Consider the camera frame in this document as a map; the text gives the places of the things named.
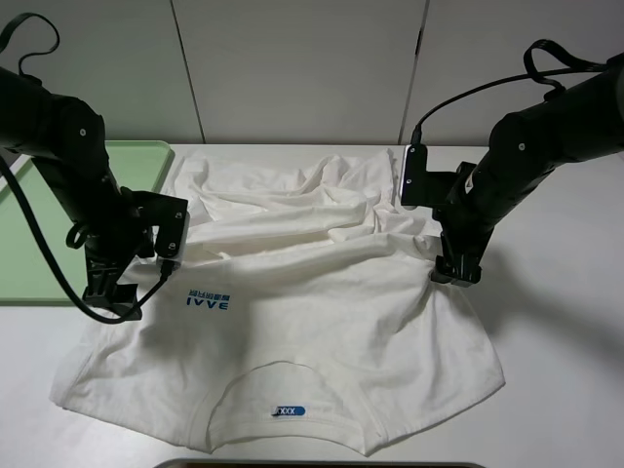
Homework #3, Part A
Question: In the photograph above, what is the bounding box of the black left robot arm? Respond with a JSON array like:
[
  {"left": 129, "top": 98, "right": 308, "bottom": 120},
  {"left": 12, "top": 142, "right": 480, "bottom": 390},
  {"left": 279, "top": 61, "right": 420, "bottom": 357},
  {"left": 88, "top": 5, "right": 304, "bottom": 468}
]
[{"left": 1, "top": 69, "right": 154, "bottom": 325}]

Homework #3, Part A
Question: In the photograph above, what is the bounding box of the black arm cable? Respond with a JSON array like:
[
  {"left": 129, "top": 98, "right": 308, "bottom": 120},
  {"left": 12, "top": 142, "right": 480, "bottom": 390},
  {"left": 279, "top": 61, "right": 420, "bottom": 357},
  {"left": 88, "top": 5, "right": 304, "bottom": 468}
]
[
  {"left": 0, "top": 12, "right": 172, "bottom": 324},
  {"left": 411, "top": 38, "right": 610, "bottom": 146}
]

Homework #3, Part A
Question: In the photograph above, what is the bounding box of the green plastic tray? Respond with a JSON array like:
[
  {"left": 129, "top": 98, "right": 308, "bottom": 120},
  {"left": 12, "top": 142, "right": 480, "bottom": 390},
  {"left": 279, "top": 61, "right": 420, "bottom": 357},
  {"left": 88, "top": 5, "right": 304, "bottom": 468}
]
[{"left": 1, "top": 141, "right": 174, "bottom": 306}]

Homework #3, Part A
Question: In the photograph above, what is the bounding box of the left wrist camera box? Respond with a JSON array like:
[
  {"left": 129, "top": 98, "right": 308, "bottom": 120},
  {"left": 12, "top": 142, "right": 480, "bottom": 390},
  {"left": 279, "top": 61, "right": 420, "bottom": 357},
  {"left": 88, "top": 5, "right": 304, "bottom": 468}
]
[{"left": 131, "top": 191, "right": 190, "bottom": 268}]

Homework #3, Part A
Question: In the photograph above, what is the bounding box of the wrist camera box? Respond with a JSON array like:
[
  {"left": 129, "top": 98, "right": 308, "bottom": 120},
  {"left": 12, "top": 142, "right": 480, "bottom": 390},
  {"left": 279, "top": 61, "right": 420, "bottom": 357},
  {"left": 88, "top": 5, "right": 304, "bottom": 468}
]
[
  {"left": 131, "top": 191, "right": 190, "bottom": 268},
  {"left": 399, "top": 143, "right": 458, "bottom": 209}
]

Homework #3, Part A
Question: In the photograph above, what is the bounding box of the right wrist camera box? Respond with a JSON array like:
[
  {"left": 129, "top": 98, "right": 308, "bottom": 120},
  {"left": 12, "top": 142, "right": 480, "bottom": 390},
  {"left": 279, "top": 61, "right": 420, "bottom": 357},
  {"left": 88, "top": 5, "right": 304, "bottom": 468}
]
[{"left": 399, "top": 143, "right": 458, "bottom": 209}]

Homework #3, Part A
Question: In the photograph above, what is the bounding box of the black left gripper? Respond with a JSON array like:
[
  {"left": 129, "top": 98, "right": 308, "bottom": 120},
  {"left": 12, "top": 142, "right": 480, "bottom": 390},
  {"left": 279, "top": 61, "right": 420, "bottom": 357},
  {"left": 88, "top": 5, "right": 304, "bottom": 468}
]
[{"left": 65, "top": 187, "right": 153, "bottom": 321}]

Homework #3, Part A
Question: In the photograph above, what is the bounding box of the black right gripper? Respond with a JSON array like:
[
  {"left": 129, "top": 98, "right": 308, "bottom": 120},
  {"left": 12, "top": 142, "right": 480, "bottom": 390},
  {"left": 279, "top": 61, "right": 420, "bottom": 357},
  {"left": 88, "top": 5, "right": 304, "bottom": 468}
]
[{"left": 430, "top": 163, "right": 497, "bottom": 288}]

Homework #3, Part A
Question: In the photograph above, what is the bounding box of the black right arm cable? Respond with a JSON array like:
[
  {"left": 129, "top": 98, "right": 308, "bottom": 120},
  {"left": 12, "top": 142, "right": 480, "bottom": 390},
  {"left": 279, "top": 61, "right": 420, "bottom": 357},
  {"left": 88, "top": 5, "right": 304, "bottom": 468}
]
[{"left": 411, "top": 38, "right": 610, "bottom": 146}]

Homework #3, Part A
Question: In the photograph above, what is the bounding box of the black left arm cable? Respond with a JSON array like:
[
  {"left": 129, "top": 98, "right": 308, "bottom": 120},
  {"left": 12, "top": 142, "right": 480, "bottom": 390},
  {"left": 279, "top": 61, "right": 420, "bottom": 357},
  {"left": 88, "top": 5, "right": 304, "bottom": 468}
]
[{"left": 0, "top": 12, "right": 172, "bottom": 324}]

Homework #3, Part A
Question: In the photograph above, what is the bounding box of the white short sleeve t-shirt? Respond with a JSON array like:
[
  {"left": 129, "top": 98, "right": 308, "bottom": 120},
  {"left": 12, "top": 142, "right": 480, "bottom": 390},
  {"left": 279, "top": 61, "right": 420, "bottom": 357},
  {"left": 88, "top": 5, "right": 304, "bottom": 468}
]
[{"left": 50, "top": 149, "right": 505, "bottom": 454}]

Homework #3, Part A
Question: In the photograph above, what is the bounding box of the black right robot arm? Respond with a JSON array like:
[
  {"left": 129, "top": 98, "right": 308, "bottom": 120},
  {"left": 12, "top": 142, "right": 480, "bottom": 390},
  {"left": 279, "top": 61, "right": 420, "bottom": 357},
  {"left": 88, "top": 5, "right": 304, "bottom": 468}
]
[{"left": 431, "top": 40, "right": 623, "bottom": 287}]

